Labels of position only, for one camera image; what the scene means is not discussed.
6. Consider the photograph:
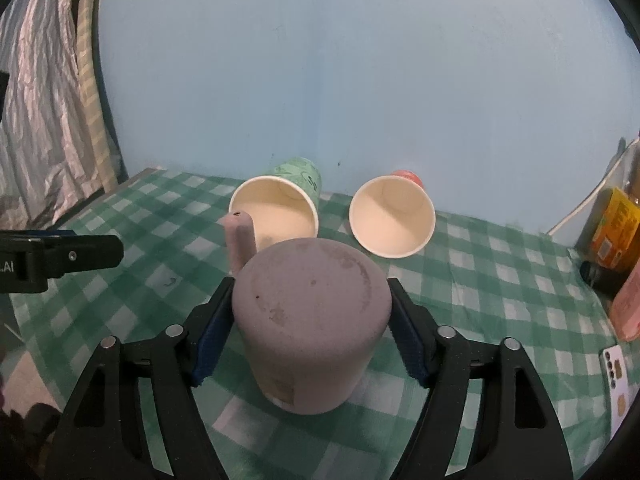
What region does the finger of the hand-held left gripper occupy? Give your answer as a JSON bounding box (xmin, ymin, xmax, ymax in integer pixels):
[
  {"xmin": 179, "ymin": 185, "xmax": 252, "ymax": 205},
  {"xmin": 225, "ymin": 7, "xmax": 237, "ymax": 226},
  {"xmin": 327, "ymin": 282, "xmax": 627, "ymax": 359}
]
[{"xmin": 46, "ymin": 232, "xmax": 124, "ymax": 279}]

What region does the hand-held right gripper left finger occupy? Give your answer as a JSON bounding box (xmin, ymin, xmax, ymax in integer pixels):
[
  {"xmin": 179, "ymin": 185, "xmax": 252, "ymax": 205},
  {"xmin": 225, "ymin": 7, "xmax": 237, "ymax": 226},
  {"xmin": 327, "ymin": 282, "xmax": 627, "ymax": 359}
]
[{"xmin": 57, "ymin": 276, "xmax": 236, "ymax": 480}]

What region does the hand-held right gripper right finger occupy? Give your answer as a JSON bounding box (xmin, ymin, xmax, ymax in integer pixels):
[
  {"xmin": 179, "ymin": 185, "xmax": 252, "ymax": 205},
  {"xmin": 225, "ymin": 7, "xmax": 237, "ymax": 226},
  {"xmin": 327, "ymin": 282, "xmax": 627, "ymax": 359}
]
[{"xmin": 387, "ymin": 277, "xmax": 576, "ymax": 480}]

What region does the purple-grey mug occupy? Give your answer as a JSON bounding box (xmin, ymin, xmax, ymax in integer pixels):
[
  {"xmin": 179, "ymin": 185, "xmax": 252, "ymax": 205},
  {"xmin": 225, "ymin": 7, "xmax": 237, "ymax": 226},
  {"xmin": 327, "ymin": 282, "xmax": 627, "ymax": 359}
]
[{"xmin": 223, "ymin": 211, "xmax": 392, "ymax": 416}]

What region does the red paper cup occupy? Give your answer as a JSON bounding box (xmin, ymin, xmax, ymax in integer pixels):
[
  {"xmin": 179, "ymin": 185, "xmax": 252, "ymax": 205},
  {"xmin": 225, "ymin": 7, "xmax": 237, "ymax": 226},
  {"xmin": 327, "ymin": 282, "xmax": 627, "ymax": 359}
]
[{"xmin": 348, "ymin": 170, "xmax": 437, "ymax": 259}]

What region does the green paper cup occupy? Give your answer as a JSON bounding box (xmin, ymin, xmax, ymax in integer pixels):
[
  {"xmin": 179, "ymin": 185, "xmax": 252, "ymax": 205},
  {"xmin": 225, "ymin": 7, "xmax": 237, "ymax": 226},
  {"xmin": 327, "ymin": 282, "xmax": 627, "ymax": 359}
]
[{"xmin": 228, "ymin": 156, "xmax": 322, "ymax": 250}]

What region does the green checked tablecloth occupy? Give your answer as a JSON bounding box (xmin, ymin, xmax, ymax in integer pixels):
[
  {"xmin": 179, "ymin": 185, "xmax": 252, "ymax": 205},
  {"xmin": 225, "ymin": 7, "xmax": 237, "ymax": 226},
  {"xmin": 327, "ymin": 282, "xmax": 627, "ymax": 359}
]
[{"xmin": 9, "ymin": 166, "xmax": 622, "ymax": 480}]

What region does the silver-grey curtain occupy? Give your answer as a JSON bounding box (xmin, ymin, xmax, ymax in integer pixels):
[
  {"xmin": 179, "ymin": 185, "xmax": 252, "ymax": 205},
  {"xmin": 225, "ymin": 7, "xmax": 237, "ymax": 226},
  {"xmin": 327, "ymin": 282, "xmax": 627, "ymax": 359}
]
[{"xmin": 0, "ymin": 0, "xmax": 110, "ymax": 233}]

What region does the yellow-green striped cloth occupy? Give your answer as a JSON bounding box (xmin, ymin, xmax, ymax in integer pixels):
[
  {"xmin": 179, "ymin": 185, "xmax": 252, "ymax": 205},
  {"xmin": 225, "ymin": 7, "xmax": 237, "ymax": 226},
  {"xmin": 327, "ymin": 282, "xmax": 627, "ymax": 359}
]
[{"xmin": 74, "ymin": 0, "xmax": 124, "ymax": 192}]

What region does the black round object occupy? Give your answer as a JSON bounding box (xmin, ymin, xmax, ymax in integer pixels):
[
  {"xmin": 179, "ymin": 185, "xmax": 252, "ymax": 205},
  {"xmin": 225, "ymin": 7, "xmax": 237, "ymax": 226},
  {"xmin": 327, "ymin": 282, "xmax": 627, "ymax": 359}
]
[{"xmin": 579, "ymin": 259, "xmax": 627, "ymax": 302}]

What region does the white card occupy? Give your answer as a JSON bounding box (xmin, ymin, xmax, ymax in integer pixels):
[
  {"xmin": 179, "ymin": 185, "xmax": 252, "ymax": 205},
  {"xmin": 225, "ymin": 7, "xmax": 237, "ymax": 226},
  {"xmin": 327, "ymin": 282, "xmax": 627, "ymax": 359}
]
[{"xmin": 598, "ymin": 344, "xmax": 633, "ymax": 442}]

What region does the pink packet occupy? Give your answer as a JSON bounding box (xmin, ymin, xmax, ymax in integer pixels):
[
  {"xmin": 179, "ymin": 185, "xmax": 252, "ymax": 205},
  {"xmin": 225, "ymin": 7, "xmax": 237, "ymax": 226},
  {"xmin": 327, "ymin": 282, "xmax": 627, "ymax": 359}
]
[{"xmin": 609, "ymin": 259, "xmax": 640, "ymax": 344}]

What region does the yellow packet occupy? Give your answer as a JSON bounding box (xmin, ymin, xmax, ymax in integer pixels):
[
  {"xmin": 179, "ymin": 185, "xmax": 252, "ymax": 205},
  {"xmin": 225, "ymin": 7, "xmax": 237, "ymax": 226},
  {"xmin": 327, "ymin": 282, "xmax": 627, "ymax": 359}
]
[{"xmin": 589, "ymin": 186, "xmax": 640, "ymax": 272}]

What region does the white cable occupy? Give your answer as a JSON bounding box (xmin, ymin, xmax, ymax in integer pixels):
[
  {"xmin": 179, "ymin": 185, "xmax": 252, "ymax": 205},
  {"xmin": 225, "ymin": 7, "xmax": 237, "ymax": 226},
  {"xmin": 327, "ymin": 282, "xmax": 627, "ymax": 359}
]
[{"xmin": 544, "ymin": 139, "xmax": 630, "ymax": 237}]

